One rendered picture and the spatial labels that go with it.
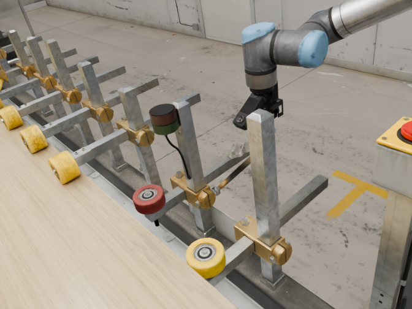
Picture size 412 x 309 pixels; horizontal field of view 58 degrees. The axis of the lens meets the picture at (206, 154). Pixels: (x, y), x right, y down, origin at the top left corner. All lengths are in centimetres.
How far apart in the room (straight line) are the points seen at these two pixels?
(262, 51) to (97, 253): 64
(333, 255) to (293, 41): 122
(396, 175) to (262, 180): 29
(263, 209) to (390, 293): 27
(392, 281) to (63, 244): 67
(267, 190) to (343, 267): 122
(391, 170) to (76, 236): 68
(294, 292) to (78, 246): 51
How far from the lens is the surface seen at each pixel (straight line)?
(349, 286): 186
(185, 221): 115
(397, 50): 352
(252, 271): 100
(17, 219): 107
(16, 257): 96
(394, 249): 62
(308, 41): 97
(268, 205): 76
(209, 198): 98
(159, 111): 83
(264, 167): 70
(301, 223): 208
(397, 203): 57
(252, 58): 104
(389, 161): 51
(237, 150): 111
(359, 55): 369
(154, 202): 92
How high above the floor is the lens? 149
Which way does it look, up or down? 34 degrees down
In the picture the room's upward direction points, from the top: 10 degrees counter-clockwise
